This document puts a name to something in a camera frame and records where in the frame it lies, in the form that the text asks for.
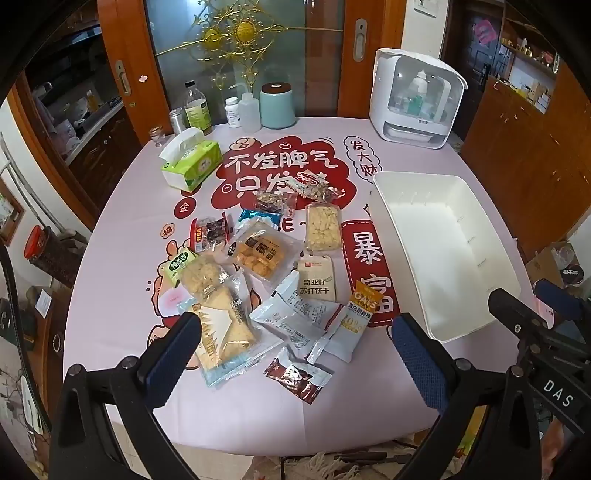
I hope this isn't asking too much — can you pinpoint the clear squeeze wash bottle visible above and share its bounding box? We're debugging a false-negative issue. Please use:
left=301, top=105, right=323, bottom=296
left=231, top=83, right=264, bottom=134

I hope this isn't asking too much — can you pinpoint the red date packet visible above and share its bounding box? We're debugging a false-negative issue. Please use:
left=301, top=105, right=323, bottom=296
left=191, top=215, right=232, bottom=254

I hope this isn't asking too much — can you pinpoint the large bread packet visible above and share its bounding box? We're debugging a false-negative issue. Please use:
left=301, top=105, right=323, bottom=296
left=178, top=281, right=283, bottom=387

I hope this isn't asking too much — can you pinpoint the white cosmetic storage box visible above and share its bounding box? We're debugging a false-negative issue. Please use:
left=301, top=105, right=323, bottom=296
left=368, top=47, right=469, bottom=149

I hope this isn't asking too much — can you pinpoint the beige cracker packet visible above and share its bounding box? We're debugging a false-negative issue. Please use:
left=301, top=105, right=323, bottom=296
left=295, top=251, right=339, bottom=304

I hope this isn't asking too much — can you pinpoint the silver door handle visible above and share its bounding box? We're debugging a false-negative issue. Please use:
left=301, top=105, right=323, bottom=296
left=115, top=60, right=131, bottom=96
left=353, top=18, right=369, bottom=61

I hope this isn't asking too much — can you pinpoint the clear dark nut packet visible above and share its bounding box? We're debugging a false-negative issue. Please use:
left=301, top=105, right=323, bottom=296
left=254, top=188, right=297, bottom=219

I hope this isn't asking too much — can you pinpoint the wooden cabinet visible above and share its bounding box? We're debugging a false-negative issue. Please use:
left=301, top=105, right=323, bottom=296
left=462, top=78, right=591, bottom=261

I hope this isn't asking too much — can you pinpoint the clear tray of pale biscuits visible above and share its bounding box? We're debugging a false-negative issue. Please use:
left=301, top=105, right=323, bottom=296
left=304, top=203, right=345, bottom=256

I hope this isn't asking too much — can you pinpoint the blue snack packet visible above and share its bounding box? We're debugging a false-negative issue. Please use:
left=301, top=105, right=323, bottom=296
left=235, top=208, right=283, bottom=232

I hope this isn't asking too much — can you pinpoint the clear puffed cake packet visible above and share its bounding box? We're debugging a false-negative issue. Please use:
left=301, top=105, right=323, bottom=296
left=179, top=253, right=232, bottom=302

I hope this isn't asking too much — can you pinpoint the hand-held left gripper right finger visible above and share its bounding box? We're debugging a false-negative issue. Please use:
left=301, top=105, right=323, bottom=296
left=392, top=313, right=541, bottom=480

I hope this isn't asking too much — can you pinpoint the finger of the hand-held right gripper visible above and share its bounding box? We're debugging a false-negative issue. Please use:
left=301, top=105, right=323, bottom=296
left=536, top=279, right=583, bottom=324
left=488, top=288, right=550, bottom=340

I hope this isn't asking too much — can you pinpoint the wall shelf with small goods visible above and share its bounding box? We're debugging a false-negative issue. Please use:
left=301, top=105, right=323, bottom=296
left=498, top=34, right=563, bottom=116

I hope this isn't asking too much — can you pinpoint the orange oat bar packet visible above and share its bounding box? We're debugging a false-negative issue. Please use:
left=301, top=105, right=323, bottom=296
left=318, top=279, right=385, bottom=364

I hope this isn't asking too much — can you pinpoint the gold door ornament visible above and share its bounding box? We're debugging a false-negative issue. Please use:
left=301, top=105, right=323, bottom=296
left=154, top=0, right=345, bottom=88

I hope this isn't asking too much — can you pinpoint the white foil snack packet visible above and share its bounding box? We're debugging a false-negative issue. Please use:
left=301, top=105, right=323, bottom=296
left=250, top=270, right=345, bottom=344

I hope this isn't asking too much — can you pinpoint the teal canister with brown lid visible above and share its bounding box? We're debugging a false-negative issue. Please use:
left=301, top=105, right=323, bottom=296
left=259, top=83, right=297, bottom=130

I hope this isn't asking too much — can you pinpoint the white pill bottle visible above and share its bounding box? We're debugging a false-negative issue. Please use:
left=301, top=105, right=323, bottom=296
left=225, top=97, right=243, bottom=129

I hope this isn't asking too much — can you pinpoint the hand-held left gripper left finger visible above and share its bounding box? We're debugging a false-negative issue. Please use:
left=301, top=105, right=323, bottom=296
left=48, top=311, right=201, bottom=480

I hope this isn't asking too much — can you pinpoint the green snack packet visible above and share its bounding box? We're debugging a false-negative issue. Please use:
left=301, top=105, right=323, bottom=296
left=165, top=247, right=200, bottom=288

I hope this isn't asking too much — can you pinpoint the glass bottle with green label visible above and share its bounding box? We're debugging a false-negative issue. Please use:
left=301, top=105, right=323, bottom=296
left=184, top=80, right=213, bottom=137

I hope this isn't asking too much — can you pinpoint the cardboard box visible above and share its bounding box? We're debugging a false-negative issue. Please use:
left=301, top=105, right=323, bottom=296
left=525, top=240, right=591, bottom=301

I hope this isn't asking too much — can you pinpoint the brown chocolate packet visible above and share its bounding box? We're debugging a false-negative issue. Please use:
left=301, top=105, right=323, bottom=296
left=263, top=347, right=334, bottom=405

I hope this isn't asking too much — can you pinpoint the white plastic bin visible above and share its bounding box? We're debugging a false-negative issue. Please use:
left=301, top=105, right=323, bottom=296
left=370, top=171, right=522, bottom=344

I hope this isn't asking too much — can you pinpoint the green tissue box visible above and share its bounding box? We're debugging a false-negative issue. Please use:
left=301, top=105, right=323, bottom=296
left=159, top=128, right=222, bottom=192

